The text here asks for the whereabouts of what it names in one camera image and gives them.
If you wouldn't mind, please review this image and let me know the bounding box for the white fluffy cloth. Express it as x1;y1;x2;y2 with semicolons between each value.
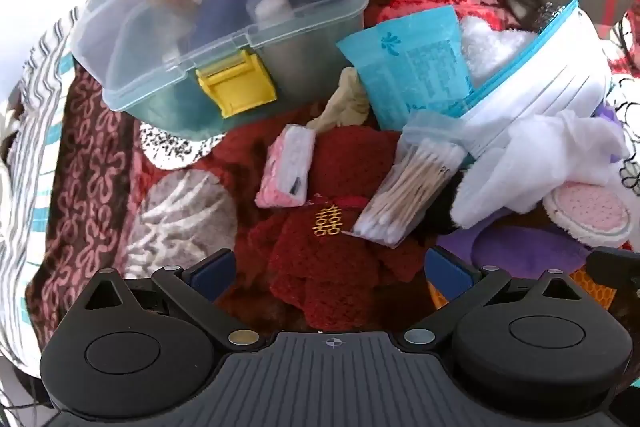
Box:
450;109;628;229

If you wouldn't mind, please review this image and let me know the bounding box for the purple cloth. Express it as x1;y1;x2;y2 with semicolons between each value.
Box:
437;223;589;279

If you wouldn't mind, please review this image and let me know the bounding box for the red embroidered towel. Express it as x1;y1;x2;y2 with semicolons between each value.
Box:
216;126;435;335

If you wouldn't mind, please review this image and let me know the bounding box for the red patterned plush blanket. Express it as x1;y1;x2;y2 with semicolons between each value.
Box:
24;0;640;348

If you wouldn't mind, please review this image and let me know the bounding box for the pink white cotton pad pack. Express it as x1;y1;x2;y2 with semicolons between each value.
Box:
255;124;316;208

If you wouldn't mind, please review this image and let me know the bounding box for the cotton swab bag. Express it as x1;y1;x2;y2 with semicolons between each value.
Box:
349;110;468;248

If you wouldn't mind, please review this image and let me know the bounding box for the pink round powder puff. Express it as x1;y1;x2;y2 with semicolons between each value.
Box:
542;182;634;248

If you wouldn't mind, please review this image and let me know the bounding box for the yellow box latch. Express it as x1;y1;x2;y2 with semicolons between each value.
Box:
195;50;277;119

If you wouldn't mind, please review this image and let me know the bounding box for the beige crumpled cloth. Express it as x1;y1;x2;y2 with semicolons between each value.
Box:
306;67;370;133

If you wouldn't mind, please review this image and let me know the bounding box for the striped grey white fabric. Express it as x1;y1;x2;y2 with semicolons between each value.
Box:
1;8;79;377

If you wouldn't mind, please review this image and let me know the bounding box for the white towel in pouch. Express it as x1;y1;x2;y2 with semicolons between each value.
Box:
460;16;537;89

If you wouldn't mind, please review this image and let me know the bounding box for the clear plastic storage box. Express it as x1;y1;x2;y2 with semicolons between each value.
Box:
72;0;369;141

